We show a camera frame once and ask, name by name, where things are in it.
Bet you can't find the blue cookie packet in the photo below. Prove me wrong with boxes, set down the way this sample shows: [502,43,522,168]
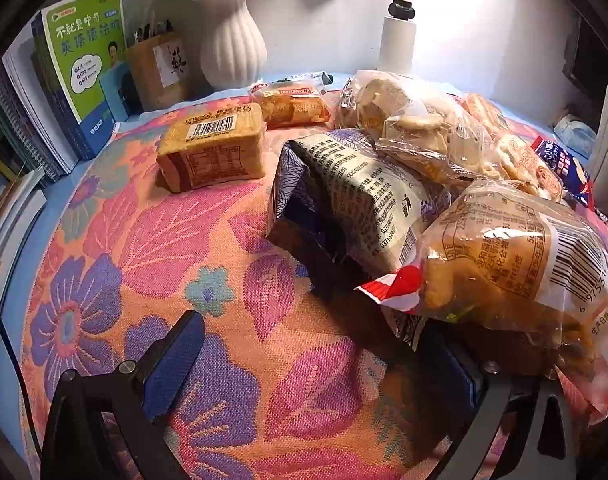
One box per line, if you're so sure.
[534,137,597,211]

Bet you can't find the floral tablecloth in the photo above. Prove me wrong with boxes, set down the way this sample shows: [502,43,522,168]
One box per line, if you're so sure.
[21,72,608,480]

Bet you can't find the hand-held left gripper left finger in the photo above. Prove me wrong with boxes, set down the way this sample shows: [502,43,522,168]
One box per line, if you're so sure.
[41,310,207,480]

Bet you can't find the round cookie packet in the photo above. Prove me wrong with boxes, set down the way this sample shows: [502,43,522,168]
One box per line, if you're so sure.
[491,132,564,201]

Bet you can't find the light blue face mask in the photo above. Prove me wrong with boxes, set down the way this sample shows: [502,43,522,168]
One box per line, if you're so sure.
[554,112,597,158]

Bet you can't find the white spiral notebook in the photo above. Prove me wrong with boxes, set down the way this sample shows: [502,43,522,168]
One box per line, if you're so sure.
[0,32,77,181]

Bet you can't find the white ribbed vase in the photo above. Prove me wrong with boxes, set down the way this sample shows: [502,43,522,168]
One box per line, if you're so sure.
[190,0,268,92]

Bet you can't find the orange label bread packet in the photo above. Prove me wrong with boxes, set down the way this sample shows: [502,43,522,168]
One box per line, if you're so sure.
[248,82,332,129]

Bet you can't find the dark monitor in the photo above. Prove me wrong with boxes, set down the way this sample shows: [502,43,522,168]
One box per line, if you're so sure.
[566,12,608,111]

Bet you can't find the green book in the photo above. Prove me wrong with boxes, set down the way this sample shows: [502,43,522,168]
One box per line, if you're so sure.
[40,0,130,133]

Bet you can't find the small teal booklet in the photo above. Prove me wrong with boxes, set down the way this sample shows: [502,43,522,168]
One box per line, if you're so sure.
[100,66,136,123]

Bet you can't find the white desk lamp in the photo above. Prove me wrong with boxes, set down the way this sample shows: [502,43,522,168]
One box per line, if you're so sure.
[376,0,417,78]

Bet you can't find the pens in holder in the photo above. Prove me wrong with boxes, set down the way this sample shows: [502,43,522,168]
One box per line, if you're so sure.
[134,10,173,46]

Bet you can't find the blue patterned snack packet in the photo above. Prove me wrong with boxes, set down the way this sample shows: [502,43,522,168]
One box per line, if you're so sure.
[265,129,435,353]

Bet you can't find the orange striped snack packet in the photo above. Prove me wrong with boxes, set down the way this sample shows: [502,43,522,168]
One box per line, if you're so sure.
[461,92,509,136]

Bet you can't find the black cable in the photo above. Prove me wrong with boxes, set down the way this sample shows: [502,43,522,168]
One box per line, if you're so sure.
[0,255,42,461]

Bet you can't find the wooden pen holder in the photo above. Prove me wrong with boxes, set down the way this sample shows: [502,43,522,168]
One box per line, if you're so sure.
[125,32,192,111]

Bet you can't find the stack of lying books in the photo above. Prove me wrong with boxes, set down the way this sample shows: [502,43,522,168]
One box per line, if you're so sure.
[0,160,50,401]

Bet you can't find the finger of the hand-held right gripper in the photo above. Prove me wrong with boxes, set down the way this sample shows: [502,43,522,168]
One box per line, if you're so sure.
[279,195,369,303]

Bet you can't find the sliced bread loaf packet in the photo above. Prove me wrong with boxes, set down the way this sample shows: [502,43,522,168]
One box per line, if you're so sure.
[156,102,268,193]

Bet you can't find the clear bag of crackers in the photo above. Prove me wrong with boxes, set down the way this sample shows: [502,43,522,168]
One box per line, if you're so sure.
[334,70,494,186]

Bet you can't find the fried snack bag red corner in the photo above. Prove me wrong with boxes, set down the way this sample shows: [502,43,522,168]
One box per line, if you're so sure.
[354,177,608,426]

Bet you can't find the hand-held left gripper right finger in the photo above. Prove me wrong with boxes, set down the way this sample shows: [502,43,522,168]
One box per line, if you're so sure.
[424,325,592,480]

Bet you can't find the small silver snack packet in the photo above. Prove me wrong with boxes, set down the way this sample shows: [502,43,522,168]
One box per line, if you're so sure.
[276,71,333,86]

